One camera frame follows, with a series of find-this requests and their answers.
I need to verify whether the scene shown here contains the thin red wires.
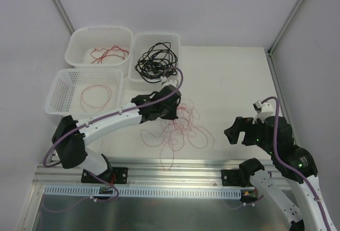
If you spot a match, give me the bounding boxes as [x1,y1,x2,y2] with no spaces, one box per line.
[140,98,215,172]

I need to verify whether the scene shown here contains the black cables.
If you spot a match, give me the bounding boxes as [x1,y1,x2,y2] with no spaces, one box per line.
[134,42,179,83]

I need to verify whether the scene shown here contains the thick red wire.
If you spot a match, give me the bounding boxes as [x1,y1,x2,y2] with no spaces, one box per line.
[90,45,130,64]

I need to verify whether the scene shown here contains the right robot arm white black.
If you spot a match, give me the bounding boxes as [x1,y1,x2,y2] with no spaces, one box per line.
[221,116,336,230]

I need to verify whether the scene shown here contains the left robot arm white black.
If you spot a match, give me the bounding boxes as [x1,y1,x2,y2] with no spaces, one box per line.
[52,85,181,183]

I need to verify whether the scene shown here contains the white perforated rectangular basket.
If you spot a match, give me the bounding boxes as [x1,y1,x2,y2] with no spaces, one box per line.
[128,32,181,84]

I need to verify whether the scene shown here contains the white slotted basket front left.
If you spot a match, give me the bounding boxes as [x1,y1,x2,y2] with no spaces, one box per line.
[45,67,124,117]

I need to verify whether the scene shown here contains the white solid plastic tub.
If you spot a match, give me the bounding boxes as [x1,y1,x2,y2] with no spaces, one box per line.
[64,26,133,71]

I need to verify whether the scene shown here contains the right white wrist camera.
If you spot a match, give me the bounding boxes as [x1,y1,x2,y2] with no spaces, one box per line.
[252,101,274,124]

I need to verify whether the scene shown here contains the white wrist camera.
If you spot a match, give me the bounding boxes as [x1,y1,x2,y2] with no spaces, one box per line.
[160,76,178,87]
[252,101,274,124]

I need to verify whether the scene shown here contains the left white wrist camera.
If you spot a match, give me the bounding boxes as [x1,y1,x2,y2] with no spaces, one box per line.
[160,76,178,87]

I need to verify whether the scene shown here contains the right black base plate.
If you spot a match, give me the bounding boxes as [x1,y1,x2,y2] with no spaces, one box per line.
[221,169,244,186]

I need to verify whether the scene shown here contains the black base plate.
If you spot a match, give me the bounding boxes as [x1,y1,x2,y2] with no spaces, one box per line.
[221,169,244,186]
[80,167,128,184]

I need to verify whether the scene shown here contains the thin red wire in basket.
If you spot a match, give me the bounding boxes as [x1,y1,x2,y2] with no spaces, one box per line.
[80,84,113,113]

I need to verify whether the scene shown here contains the aluminium mounting rail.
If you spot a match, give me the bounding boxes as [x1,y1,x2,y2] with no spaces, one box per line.
[32,157,242,188]

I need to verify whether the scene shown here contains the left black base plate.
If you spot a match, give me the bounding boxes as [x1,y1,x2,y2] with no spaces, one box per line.
[80,167,128,184]

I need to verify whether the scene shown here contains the white slotted cable duct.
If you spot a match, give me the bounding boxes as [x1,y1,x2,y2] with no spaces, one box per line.
[44,185,241,200]

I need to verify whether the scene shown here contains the right aluminium frame post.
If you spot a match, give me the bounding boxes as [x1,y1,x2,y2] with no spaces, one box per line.
[267,0,305,57]

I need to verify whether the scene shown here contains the aluminium frame post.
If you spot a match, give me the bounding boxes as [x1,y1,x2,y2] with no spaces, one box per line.
[52,0,75,35]
[267,0,305,57]

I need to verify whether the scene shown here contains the left aluminium frame post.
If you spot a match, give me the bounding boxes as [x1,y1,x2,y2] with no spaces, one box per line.
[52,0,75,35]

